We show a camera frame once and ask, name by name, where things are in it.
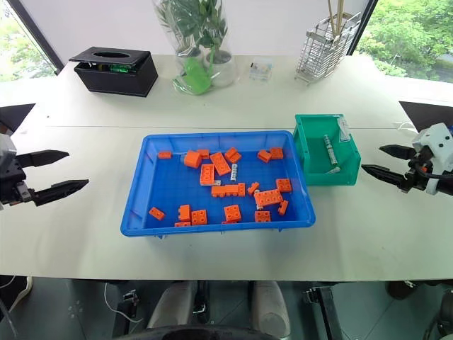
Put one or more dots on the long orange block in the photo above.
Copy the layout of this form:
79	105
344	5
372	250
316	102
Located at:
220	163
228	190

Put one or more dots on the large orange block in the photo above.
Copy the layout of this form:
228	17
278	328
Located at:
193	158

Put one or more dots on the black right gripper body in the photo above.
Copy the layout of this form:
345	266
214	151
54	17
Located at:
421	168

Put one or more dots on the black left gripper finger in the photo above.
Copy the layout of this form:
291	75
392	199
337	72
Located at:
42	157
60	189

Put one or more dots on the large orange plastic building brick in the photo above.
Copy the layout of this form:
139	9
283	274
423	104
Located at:
268	198

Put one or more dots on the black triangular mat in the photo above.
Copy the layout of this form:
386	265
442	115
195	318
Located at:
430	113
14	115

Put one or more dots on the wooden sticks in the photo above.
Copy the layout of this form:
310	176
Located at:
334	17

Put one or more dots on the black object under table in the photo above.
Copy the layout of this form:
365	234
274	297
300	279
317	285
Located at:
12	292

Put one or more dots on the black table leg frame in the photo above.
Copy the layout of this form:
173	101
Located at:
129	304
323	311

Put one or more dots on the green glass vial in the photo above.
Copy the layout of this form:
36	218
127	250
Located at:
122	68

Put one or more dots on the green plastic bin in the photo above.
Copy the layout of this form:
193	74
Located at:
316	156

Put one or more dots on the small clear card box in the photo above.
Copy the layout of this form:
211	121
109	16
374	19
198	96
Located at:
260	71

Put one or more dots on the potted plant in plastic wrap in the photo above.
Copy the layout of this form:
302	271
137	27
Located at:
200	46

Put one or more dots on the clear label on bin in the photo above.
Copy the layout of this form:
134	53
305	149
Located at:
343	130

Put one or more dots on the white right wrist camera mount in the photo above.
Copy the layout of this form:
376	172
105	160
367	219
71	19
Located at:
439	141

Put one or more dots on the orange building block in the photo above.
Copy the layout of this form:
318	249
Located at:
207	174
156	212
276	152
284	185
184	212
204	153
199	217
232	213
233	154
262	216
264	156

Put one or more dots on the blue plastic tray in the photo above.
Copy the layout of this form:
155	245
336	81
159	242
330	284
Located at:
170	191

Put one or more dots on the grey rounded shape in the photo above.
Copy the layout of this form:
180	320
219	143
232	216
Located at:
173	304
270	308

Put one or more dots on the black tissue box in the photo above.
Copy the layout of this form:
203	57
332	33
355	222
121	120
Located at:
117	83

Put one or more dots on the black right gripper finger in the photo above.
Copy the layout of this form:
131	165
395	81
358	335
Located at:
398	151
385	175

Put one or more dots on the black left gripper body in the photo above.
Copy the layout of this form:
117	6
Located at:
10	180

